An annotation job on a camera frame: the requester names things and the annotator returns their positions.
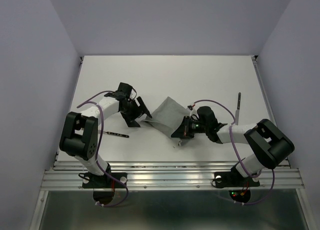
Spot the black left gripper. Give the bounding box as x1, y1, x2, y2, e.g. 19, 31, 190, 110
120, 97, 152, 128

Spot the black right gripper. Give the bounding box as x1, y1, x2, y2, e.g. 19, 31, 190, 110
170, 116, 208, 139

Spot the grey cloth napkin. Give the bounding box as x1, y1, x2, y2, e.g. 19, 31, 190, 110
143, 97, 191, 146

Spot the black handled knife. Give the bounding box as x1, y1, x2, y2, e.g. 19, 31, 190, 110
235, 92, 242, 125

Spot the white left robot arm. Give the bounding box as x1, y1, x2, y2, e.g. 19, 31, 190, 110
59, 82, 152, 187

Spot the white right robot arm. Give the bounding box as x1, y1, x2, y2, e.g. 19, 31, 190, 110
170, 106, 295, 185

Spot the black handled fork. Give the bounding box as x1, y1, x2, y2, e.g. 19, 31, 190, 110
102, 131, 130, 138

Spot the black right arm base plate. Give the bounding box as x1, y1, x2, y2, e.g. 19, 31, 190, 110
211, 171, 260, 189

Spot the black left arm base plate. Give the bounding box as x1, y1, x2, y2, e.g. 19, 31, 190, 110
78, 172, 126, 189

